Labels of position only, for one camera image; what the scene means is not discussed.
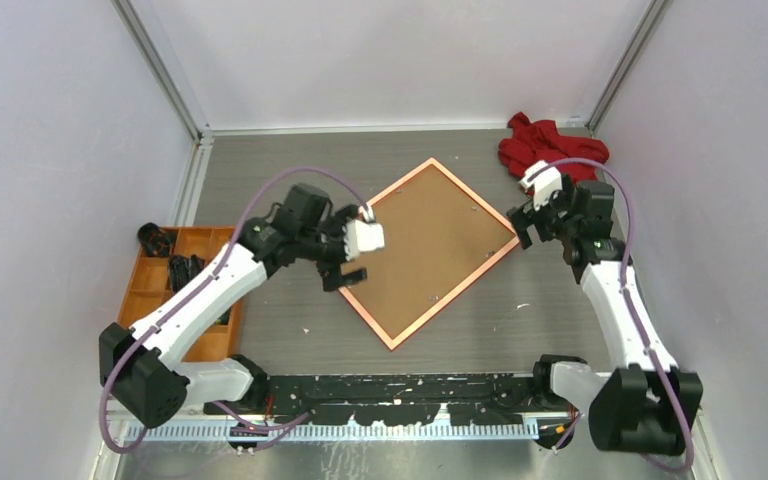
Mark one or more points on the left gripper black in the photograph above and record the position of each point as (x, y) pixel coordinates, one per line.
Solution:
(331, 272)

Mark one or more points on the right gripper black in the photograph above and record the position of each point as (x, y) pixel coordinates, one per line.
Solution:
(523, 217)

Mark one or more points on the red picture frame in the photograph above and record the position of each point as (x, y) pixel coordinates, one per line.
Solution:
(440, 237)

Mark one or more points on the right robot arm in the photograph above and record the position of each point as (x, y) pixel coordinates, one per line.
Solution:
(648, 404)

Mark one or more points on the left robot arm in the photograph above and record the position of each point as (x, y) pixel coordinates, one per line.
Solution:
(142, 366)

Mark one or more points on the red cloth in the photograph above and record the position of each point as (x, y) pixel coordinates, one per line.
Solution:
(541, 140)

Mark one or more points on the wooden compartment tray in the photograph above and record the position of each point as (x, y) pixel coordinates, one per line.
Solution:
(149, 288)

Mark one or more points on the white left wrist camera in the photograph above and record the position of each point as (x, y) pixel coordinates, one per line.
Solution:
(363, 234)

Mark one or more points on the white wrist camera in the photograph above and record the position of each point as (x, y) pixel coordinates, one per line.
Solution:
(542, 180)
(363, 234)

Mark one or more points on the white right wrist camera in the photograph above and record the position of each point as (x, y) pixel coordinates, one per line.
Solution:
(542, 180)

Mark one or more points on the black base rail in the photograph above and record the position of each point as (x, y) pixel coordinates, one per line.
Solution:
(400, 400)

